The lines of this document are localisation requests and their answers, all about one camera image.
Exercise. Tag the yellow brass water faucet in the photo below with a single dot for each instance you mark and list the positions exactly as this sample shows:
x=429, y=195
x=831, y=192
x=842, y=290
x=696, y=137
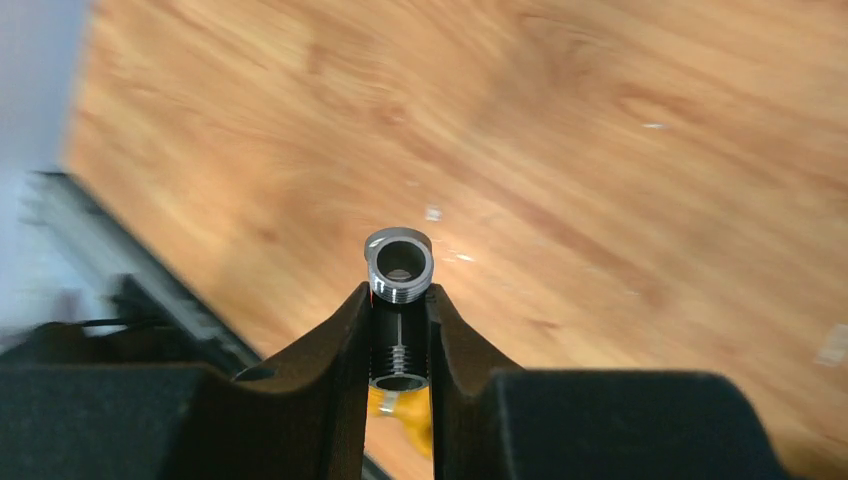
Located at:
x=411, y=409

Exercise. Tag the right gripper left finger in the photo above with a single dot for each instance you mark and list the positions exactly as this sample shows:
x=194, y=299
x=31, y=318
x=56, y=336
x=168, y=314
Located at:
x=318, y=391

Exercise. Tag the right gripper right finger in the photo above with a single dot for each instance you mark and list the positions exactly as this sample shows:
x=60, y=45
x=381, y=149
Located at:
x=493, y=419

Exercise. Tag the silver threaded pipe fitting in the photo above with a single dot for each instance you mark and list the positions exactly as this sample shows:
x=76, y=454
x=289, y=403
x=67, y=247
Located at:
x=400, y=270

